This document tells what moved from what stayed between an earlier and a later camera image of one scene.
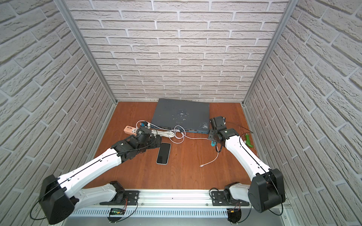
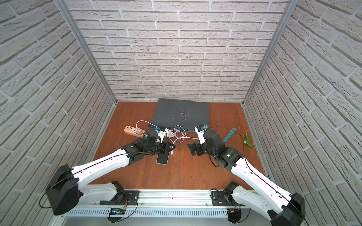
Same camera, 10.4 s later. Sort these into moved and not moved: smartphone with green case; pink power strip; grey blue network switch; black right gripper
Moved: black right gripper
Not moved: smartphone with green case; pink power strip; grey blue network switch
